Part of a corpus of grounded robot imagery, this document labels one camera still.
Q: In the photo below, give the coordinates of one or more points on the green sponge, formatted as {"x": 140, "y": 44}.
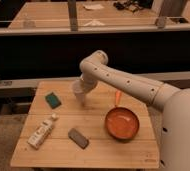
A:
{"x": 52, "y": 100}

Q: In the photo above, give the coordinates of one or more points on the grey rectangular block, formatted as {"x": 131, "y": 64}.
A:
{"x": 78, "y": 138}

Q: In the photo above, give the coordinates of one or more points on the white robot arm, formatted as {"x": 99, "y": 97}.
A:
{"x": 173, "y": 102}

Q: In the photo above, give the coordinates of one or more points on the white bottle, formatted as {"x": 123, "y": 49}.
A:
{"x": 40, "y": 134}

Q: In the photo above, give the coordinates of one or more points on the black items on bench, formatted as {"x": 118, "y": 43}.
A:
{"x": 130, "y": 5}

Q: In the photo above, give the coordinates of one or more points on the orange frying pan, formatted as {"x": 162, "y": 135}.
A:
{"x": 120, "y": 122}

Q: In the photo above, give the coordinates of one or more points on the white paper on bench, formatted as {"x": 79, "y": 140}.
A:
{"x": 93, "y": 7}

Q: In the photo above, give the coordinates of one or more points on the wooden table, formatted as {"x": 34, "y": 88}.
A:
{"x": 103, "y": 151}

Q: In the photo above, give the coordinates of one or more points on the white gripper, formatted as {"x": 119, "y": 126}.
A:
{"x": 86, "y": 86}

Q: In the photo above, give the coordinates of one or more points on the folded white paper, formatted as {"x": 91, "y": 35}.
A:
{"x": 94, "y": 23}

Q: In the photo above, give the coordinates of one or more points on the white ceramic cup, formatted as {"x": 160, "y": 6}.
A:
{"x": 78, "y": 94}

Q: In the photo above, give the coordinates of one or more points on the grey metal post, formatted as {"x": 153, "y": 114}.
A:
{"x": 72, "y": 10}

